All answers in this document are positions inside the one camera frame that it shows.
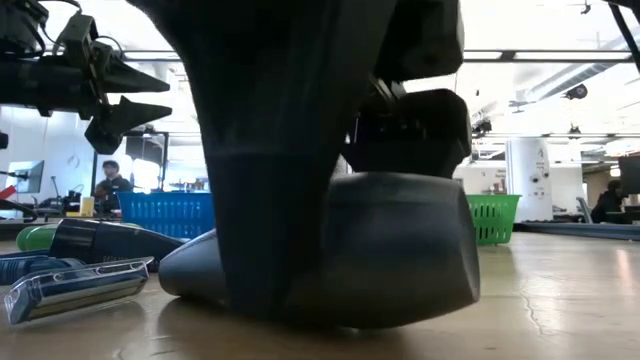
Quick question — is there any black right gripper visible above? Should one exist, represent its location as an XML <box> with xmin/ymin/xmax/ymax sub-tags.
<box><xmin>342</xmin><ymin>0</ymin><xmax>474</xmax><ymax>179</ymax></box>

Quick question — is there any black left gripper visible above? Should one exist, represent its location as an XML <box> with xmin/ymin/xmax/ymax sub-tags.
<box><xmin>0</xmin><ymin>42</ymin><xmax>174</xmax><ymax>155</ymax></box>

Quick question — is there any grey travel electric shaver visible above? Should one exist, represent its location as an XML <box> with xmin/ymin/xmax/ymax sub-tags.
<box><xmin>158</xmin><ymin>171</ymin><xmax>482</xmax><ymax>332</ymax></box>

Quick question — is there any black travel tube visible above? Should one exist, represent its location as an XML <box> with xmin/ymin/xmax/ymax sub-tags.
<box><xmin>49</xmin><ymin>218</ymin><xmax>190</xmax><ymax>272</ymax></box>

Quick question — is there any green travel bottle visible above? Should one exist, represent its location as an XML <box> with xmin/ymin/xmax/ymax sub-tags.
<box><xmin>15</xmin><ymin>223</ymin><xmax>59</xmax><ymax>253</ymax></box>

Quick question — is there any computer monitor on arm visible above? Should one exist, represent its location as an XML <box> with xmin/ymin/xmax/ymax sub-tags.
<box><xmin>4</xmin><ymin>159</ymin><xmax>46</xmax><ymax>195</ymax></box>

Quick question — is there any person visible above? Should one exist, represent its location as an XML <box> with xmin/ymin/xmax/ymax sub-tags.
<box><xmin>589</xmin><ymin>179</ymin><xmax>627</xmax><ymax>224</ymax></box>
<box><xmin>93</xmin><ymin>159</ymin><xmax>134</xmax><ymax>211</ymax></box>

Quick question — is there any green plastic basket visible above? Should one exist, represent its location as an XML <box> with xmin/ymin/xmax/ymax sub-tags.
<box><xmin>466</xmin><ymin>193</ymin><xmax>522</xmax><ymax>247</ymax></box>

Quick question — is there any blue plastic basket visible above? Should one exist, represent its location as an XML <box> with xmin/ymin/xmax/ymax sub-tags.
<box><xmin>117</xmin><ymin>191</ymin><xmax>217</xmax><ymax>241</ymax></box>

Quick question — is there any white round column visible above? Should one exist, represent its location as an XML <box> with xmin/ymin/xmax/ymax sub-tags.
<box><xmin>504</xmin><ymin>137</ymin><xmax>554</xmax><ymax>223</ymax></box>

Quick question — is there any black computer monitor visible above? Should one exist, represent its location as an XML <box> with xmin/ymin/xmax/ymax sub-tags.
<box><xmin>618</xmin><ymin>156</ymin><xmax>640</xmax><ymax>195</ymax></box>

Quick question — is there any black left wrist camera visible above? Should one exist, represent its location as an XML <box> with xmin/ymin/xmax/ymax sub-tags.
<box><xmin>53</xmin><ymin>10</ymin><xmax>101</xmax><ymax>66</ymax></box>

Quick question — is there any black overhead frame beam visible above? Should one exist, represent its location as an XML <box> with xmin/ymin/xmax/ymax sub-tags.
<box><xmin>122</xmin><ymin>48</ymin><xmax>635</xmax><ymax>64</ymax></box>

